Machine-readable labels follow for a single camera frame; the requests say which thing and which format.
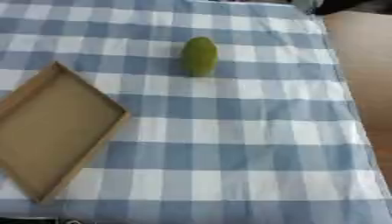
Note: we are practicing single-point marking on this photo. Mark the green oval toy fruit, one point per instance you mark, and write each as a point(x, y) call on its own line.
point(199, 57)

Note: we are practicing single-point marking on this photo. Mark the tan cardboard box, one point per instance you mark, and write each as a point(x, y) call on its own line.
point(51, 128)

